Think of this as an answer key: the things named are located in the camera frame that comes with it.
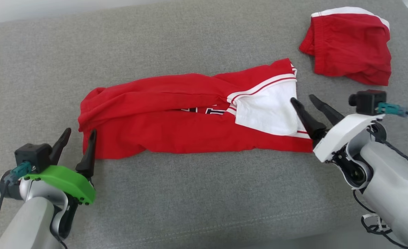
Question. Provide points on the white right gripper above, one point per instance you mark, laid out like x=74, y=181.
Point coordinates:
x=339, y=135

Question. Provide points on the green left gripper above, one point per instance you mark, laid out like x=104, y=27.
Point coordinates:
x=65, y=180

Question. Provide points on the red shorts with white stripe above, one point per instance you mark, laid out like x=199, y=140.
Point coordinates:
x=349, y=45

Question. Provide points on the red basketball jersey number 23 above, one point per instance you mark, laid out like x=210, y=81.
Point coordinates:
x=176, y=135

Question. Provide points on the grey fabric sofa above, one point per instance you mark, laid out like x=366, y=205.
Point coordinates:
x=190, y=200

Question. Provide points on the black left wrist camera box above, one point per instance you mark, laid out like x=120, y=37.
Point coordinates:
x=33, y=157

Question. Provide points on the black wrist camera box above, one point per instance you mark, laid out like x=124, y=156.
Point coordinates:
x=368, y=102
x=33, y=157

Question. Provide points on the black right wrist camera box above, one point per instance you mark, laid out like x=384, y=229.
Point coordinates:
x=368, y=102

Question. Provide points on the teal left camera connector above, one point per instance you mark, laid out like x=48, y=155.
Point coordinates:
x=19, y=172

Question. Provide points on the teal camera connector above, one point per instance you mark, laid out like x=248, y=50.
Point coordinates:
x=392, y=109
x=19, y=172

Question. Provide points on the teal right camera connector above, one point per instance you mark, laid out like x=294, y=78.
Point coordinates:
x=392, y=109

